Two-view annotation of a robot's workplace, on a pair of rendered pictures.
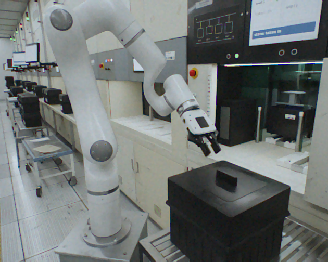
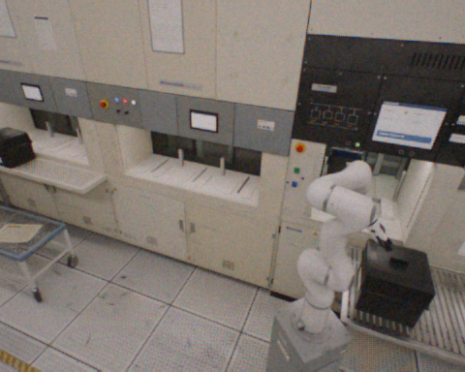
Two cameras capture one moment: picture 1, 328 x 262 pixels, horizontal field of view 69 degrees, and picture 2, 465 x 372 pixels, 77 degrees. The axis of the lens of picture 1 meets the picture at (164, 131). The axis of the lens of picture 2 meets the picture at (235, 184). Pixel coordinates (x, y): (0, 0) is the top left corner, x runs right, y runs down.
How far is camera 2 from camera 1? 1.31 m
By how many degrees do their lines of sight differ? 37
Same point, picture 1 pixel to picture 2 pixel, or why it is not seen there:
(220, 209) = (425, 291)
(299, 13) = (420, 129)
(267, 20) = (393, 125)
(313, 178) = (414, 233)
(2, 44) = not seen: outside the picture
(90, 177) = (323, 298)
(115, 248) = (336, 334)
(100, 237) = (320, 332)
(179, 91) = not seen: hidden behind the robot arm
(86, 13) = (351, 183)
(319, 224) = not seen: hidden behind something
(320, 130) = (425, 207)
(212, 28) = (332, 114)
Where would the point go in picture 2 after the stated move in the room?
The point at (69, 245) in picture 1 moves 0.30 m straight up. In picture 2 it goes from (307, 351) to (319, 307)
